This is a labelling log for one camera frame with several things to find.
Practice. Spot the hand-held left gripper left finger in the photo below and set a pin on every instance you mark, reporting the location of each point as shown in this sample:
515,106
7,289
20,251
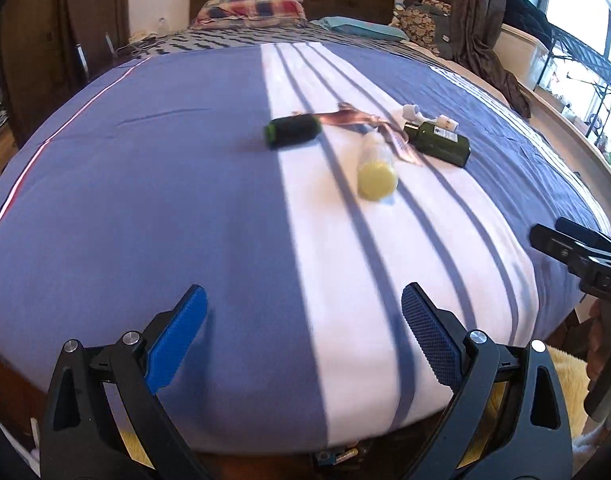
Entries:
178,335

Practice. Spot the teal pillow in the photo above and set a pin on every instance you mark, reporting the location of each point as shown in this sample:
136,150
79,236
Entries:
360,27

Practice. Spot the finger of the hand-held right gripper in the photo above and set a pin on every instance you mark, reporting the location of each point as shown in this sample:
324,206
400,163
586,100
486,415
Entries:
593,237
560,246

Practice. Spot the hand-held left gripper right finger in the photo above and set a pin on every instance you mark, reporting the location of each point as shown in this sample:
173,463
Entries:
430,332

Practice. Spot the dark wooden chair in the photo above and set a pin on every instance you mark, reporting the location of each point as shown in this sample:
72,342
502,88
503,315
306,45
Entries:
80,45

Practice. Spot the person's right hand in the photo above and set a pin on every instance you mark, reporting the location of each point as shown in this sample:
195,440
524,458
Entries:
594,355

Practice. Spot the plaid pillow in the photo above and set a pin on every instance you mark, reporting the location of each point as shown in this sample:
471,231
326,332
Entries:
250,10

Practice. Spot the black cylinder roller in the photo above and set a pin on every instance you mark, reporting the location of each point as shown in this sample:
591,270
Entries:
293,131

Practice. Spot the black jacket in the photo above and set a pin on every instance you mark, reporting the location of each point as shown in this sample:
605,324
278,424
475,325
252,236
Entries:
528,12

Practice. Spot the dark green bottle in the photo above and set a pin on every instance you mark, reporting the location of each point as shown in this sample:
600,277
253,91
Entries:
438,142

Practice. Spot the zebra patterned sheet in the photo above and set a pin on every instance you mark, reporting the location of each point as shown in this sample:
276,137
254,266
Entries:
225,40

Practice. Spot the black metal rack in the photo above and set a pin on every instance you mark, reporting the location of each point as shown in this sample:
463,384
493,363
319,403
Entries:
590,55

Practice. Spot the blue striped blanket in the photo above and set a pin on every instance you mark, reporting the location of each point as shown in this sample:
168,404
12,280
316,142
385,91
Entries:
160,210

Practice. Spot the yellow capped bottle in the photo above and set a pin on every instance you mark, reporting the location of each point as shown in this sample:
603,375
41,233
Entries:
376,180

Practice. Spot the brown curtain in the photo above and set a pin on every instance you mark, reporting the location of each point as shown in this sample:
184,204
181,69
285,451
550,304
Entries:
475,10

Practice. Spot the dark wooden wardrobe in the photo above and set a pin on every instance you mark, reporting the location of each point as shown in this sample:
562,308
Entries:
40,50

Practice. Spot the patterned cushion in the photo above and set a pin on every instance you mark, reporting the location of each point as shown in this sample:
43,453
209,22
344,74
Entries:
425,25

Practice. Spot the white storage box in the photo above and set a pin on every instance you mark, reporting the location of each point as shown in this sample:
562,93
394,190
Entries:
523,55

